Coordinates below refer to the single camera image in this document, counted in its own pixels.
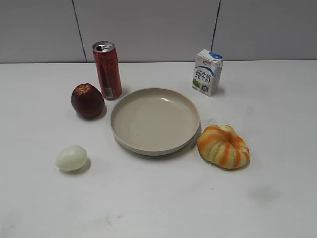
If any orange striped bread bun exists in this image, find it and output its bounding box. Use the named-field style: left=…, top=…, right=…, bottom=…
left=197, top=125, right=250, bottom=170

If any beige round plate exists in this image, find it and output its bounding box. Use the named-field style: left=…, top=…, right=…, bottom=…
left=110, top=88, right=200, bottom=156

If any white blue milk carton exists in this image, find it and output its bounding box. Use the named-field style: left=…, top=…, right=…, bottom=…
left=192, top=49, right=223, bottom=97

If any red soda can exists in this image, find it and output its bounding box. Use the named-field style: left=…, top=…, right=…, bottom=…
left=92, top=41, right=122, bottom=100

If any white egg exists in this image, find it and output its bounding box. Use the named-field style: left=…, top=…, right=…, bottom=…
left=55, top=145, right=88, bottom=171

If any dark red apple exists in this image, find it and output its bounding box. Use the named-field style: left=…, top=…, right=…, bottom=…
left=71, top=83, right=105, bottom=119

